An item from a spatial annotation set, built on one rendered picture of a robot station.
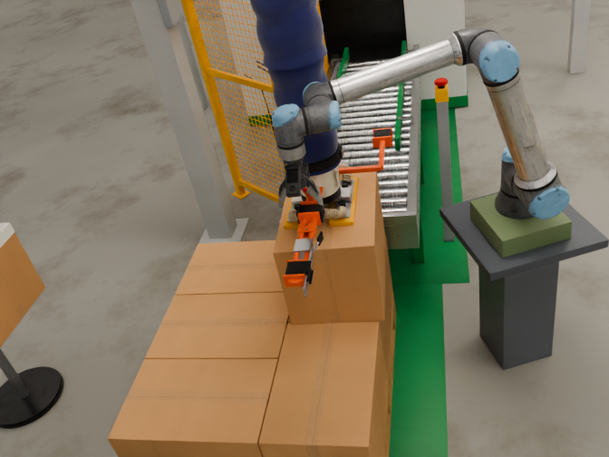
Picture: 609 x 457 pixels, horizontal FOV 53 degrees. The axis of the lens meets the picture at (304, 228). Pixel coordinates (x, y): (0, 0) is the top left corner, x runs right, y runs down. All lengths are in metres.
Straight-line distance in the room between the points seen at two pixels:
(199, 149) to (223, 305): 1.31
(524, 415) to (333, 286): 1.06
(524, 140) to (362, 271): 0.77
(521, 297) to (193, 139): 2.13
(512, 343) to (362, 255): 0.96
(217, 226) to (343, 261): 1.89
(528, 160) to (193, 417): 1.55
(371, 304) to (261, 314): 0.52
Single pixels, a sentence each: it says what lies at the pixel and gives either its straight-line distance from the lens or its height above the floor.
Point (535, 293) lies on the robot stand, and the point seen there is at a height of 0.44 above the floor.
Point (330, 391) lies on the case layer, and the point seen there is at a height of 0.54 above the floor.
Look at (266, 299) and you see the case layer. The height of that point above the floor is 0.54.
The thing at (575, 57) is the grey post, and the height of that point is 0.14.
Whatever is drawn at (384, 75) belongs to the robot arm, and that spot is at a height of 1.57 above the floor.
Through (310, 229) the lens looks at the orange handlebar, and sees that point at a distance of 2.25.
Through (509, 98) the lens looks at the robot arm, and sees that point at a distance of 2.13.
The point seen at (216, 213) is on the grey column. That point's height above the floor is 0.22.
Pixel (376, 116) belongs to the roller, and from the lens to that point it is 4.17.
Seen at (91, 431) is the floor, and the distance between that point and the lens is 3.41.
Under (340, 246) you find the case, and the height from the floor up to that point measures 0.94.
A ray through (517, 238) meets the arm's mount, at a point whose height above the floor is 0.83.
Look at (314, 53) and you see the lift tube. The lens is 2.25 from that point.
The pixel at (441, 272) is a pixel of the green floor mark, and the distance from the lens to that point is 3.65.
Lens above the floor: 2.39
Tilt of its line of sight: 35 degrees down
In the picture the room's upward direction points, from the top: 12 degrees counter-clockwise
